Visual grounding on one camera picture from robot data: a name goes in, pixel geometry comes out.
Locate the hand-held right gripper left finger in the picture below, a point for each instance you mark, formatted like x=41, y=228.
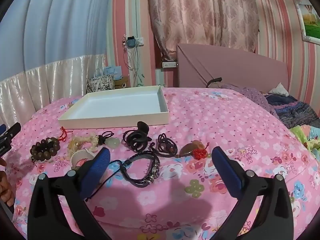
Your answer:
x=100, y=166

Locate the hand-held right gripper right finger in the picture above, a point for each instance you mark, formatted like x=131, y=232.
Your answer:
x=228, y=177

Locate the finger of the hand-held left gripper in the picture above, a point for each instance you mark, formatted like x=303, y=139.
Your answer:
x=12, y=130

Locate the white shallow cardboard box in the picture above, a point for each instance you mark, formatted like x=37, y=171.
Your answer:
x=112, y=105

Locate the person's left hand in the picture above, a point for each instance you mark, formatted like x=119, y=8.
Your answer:
x=6, y=190

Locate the white bangle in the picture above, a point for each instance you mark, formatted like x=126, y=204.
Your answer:
x=75, y=159

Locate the cream satin curtain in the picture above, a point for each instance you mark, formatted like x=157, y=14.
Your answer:
x=37, y=85

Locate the floral tote bag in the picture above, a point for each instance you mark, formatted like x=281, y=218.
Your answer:
x=100, y=85

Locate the purple dotted blanket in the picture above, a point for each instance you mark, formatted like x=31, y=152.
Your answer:
x=250, y=96

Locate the brown cardboard box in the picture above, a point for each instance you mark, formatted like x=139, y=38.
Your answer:
x=122, y=82

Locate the green colourful cloth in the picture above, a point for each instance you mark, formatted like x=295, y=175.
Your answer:
x=308, y=137

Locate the dark patterned blanket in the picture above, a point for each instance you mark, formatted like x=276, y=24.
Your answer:
x=295, y=112

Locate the blue gift bag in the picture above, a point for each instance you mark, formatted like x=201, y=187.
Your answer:
x=113, y=71

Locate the black and brown bag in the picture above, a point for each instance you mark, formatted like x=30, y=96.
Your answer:
x=215, y=80

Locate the white cloth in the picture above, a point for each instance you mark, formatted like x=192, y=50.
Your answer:
x=279, y=90

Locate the pink headboard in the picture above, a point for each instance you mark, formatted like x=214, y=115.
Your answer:
x=237, y=67

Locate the white power strip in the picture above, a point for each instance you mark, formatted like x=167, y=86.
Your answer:
x=169, y=64

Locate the blue curtain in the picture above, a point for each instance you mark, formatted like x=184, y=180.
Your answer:
x=62, y=17

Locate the blue charger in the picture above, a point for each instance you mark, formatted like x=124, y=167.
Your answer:
x=131, y=42

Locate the pink patterned curtain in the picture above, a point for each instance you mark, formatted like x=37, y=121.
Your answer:
x=200, y=12

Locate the framed landscape picture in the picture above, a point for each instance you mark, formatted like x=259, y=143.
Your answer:
x=311, y=20

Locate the white wall socket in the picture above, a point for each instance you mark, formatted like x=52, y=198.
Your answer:
x=140, y=41

